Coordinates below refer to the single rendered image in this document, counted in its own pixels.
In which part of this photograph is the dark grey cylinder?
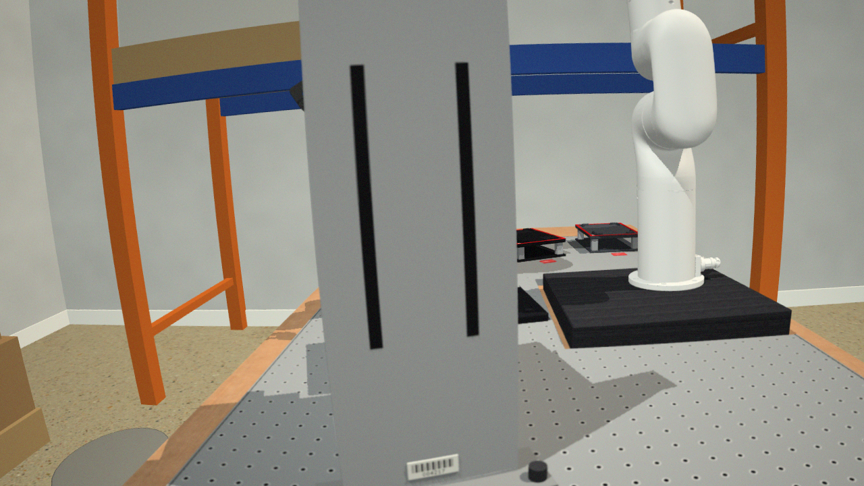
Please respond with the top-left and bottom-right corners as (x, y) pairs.
(529, 460), (547, 483)

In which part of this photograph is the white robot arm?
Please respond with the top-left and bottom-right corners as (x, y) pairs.
(626, 0), (720, 291)

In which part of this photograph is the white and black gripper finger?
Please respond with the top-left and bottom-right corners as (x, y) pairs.
(290, 81), (304, 111)

